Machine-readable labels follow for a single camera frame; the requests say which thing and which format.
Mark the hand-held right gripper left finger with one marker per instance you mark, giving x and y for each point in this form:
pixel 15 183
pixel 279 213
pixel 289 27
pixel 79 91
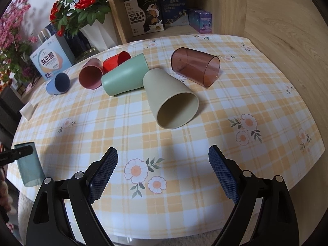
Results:
pixel 103 176

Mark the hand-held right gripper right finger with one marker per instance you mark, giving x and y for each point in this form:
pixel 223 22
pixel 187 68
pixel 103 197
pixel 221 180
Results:
pixel 224 174

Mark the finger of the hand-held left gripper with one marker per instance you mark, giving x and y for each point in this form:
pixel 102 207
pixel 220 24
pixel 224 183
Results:
pixel 18 153

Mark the teal translucent cup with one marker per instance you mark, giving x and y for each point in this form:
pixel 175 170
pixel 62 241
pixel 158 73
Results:
pixel 29 170

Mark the white cup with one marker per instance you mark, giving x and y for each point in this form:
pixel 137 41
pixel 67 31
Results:
pixel 27 110

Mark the blue cup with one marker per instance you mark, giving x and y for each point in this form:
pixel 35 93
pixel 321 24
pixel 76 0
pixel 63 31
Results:
pixel 55 85

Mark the beige cup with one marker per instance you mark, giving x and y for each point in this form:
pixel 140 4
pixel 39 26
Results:
pixel 164 92

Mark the pink cup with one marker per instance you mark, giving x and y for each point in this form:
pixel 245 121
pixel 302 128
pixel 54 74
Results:
pixel 89 75

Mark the green cup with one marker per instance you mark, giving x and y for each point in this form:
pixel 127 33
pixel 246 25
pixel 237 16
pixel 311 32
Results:
pixel 123 75

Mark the brown translucent cup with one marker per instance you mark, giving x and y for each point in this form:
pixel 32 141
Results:
pixel 192 65

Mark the red cup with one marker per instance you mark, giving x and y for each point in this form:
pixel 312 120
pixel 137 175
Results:
pixel 114 62

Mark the yellow checked floral tablecloth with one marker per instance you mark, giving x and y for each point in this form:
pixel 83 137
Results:
pixel 230 102

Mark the light blue carton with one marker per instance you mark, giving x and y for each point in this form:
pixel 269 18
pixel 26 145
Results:
pixel 51 59

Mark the pink blossom branches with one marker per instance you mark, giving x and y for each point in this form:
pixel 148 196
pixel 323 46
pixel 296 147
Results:
pixel 12 46

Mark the dark vase with gold base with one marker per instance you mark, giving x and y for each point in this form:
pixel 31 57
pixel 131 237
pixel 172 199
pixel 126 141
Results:
pixel 79 44

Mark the white ribbed vase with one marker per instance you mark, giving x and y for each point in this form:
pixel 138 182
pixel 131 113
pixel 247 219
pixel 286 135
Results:
pixel 98 34

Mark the purple box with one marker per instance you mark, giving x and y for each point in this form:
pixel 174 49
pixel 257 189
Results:
pixel 201 21

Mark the red rose bouquet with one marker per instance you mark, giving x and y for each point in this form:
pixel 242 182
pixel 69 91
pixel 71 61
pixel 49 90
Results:
pixel 82 7

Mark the wooden shelf cabinet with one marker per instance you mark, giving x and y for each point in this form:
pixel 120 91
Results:
pixel 269 18

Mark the black and white carton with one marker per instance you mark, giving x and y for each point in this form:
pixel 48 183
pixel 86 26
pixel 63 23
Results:
pixel 142 15

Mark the dark blue carton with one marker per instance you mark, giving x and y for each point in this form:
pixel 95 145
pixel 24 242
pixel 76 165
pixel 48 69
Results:
pixel 174 11

